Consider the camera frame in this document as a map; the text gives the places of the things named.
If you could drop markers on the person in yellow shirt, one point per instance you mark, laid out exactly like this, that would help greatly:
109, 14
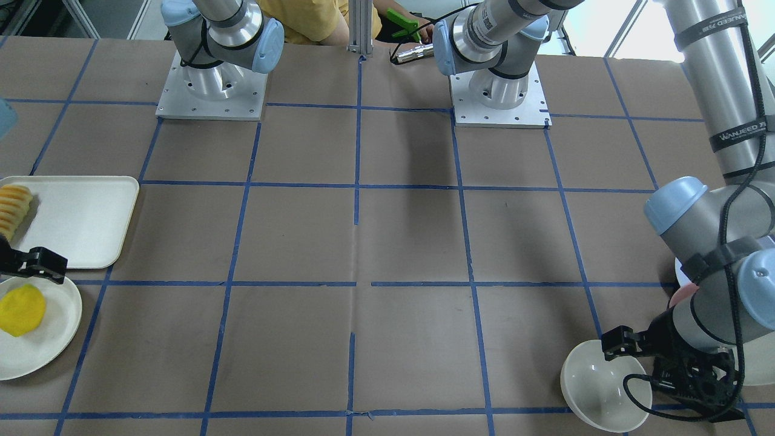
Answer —
326, 23

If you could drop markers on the green grabber tool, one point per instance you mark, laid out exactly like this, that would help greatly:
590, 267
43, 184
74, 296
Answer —
406, 28

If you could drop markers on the pink plate in rack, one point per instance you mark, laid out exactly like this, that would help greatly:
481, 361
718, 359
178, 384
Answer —
682, 293

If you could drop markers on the white rectangular tray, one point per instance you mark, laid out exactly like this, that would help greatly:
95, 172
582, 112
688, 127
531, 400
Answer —
83, 218

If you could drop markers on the white ceramic bowl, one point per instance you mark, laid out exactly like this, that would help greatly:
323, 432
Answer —
593, 388

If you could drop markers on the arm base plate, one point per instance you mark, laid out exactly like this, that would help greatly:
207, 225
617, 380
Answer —
223, 93
483, 100

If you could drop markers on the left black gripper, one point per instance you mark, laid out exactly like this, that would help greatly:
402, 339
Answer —
662, 335

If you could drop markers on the yellow lemon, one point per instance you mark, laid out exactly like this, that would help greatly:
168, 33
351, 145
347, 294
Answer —
22, 310

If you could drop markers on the light blue plate in rack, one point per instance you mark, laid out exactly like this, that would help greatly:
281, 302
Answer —
681, 277

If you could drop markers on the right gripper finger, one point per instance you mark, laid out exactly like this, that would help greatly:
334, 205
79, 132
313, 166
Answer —
37, 262

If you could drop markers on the sliced yellow pineapple toy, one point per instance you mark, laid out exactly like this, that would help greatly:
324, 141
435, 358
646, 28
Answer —
15, 204

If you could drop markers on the aluminium frame post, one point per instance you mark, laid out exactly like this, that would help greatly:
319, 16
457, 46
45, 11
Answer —
360, 39

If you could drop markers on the cream round plate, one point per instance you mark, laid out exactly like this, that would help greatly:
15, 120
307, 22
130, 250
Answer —
25, 354

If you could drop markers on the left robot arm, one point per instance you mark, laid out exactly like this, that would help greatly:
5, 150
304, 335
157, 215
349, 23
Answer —
723, 238

